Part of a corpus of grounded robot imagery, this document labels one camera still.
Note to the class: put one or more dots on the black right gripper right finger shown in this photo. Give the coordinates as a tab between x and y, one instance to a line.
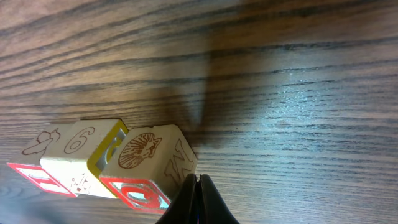
212	208

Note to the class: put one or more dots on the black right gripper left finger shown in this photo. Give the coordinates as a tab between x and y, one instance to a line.
181	210

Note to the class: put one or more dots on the red symbol wooden block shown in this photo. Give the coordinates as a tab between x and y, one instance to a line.
148	168

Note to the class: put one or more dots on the plain cream wooden block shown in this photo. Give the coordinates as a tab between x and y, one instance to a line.
81	154

